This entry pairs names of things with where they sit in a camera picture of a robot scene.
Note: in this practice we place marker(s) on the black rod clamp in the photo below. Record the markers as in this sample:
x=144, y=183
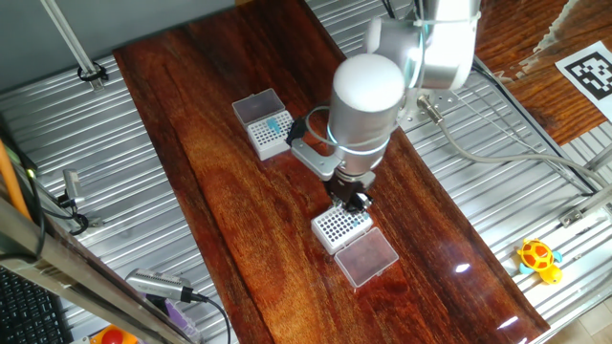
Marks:
x=102, y=75

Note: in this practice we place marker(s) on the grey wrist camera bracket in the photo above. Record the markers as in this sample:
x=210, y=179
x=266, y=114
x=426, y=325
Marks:
x=315, y=160

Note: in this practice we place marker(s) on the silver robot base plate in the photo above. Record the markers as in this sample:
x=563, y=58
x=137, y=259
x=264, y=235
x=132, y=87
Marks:
x=447, y=102

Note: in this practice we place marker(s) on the glossy wooden board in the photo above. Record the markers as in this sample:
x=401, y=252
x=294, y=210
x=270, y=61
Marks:
x=215, y=215

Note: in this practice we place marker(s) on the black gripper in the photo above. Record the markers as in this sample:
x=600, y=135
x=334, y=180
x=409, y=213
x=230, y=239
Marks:
x=346, y=188

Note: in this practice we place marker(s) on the black keyboard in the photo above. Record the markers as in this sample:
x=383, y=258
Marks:
x=28, y=310

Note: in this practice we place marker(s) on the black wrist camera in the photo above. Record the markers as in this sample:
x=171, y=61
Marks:
x=295, y=134

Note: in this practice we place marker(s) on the aluminium rod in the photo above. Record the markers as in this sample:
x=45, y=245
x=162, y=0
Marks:
x=67, y=38

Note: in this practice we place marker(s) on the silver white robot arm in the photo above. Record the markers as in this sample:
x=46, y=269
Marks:
x=368, y=105

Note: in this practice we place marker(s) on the aluminium frame beam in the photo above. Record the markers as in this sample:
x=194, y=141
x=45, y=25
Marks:
x=48, y=253

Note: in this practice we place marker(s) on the orange pole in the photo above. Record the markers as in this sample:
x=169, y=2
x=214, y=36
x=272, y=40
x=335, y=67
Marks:
x=12, y=186

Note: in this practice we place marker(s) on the purple pipette tip box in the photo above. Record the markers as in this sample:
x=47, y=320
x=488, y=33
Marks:
x=178, y=315

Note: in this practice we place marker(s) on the white paper marker sheet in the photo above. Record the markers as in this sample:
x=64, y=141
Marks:
x=593, y=71

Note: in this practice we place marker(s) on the white hinged pipette tip box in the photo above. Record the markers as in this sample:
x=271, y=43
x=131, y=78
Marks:
x=258, y=107
x=368, y=258

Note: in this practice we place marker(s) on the aluminium profile bar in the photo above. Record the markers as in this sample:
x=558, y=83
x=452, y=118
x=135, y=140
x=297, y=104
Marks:
x=602, y=160

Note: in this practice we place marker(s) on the yellow orange turtle toy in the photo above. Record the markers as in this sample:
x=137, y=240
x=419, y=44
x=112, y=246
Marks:
x=538, y=255

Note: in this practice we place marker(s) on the aluminium profile bracket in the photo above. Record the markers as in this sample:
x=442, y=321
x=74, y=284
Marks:
x=571, y=217

